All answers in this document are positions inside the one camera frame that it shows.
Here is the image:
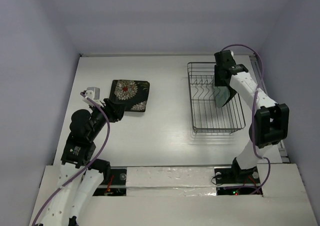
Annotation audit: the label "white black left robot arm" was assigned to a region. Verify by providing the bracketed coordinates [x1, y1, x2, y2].
[32, 96, 126, 226]

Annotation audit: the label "white foil covered front board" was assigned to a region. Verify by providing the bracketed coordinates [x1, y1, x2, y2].
[125, 167, 217, 197]

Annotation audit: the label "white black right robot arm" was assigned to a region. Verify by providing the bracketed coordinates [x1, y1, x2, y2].
[213, 50, 290, 182]

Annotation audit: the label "light green round plate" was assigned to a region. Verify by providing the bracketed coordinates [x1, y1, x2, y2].
[214, 86, 230, 108]

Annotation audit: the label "black white floral square plate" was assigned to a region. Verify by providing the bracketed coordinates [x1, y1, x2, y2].
[109, 79, 150, 112]

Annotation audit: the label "black wire dish rack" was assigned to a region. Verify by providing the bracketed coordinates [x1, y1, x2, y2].
[187, 62, 246, 134]

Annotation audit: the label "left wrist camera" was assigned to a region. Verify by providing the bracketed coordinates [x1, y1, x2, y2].
[82, 87, 100, 101]

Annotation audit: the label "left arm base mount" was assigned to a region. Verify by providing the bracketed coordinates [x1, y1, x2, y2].
[93, 168, 127, 197]

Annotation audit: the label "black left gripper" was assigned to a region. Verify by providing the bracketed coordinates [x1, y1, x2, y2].
[88, 97, 126, 139]

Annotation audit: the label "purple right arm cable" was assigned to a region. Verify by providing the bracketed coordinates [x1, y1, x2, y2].
[221, 44, 271, 196]

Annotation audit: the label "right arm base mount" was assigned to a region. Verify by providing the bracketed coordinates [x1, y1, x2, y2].
[211, 167, 263, 196]

